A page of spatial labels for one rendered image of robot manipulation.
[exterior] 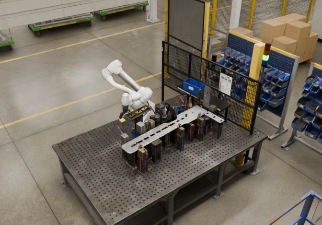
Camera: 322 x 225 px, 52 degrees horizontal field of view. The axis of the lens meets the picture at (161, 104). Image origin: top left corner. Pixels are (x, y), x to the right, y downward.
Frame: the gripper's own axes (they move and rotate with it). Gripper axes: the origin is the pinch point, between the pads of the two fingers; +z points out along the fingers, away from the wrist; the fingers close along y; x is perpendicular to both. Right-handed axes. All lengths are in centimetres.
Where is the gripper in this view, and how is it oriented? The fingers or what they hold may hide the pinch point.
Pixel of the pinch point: (125, 119)
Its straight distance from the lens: 464.6
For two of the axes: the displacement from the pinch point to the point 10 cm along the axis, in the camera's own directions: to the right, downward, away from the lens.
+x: 6.6, 4.5, -6.0
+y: -7.5, 3.2, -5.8
